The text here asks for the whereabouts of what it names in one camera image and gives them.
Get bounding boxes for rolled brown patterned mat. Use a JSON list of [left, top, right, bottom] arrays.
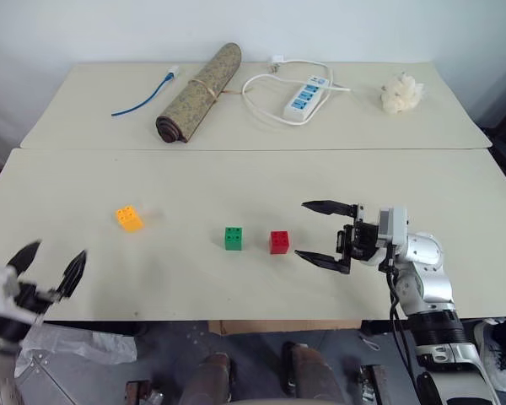
[[155, 41, 242, 144]]

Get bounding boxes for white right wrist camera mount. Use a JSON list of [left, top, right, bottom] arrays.
[[376, 206, 409, 248]]

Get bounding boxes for white sneaker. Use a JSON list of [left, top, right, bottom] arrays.
[[473, 321, 506, 392]]

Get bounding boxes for white power strip with cord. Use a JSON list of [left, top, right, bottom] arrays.
[[241, 54, 352, 127]]

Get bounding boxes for dark rounded robot leg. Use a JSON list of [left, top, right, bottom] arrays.
[[281, 340, 347, 405], [179, 353, 236, 405]]

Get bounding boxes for clear plastic bag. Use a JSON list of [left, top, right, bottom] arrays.
[[15, 322, 138, 379]]

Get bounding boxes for yellow toy cube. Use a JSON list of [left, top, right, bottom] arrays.
[[116, 205, 146, 234]]

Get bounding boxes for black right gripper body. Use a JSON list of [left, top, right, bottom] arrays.
[[334, 203, 381, 266]]

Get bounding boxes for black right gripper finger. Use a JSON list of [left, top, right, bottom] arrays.
[[293, 249, 351, 275], [301, 200, 359, 220]]

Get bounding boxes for green toy cube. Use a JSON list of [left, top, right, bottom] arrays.
[[223, 226, 244, 251]]

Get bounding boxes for red toy cube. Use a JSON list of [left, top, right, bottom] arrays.
[[269, 229, 291, 256]]

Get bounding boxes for brown cardboard sheet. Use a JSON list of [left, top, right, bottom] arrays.
[[207, 319, 363, 335]]

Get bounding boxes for blue network cable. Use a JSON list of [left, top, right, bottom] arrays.
[[110, 66, 183, 117]]

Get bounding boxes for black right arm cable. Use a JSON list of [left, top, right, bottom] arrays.
[[385, 243, 419, 393]]

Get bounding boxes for white crumpled tissue clump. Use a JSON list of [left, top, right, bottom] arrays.
[[379, 72, 426, 115]]

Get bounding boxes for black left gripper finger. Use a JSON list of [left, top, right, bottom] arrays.
[[55, 249, 89, 300], [7, 239, 43, 279]]

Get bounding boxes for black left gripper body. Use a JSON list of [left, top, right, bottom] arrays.
[[8, 278, 61, 324]]

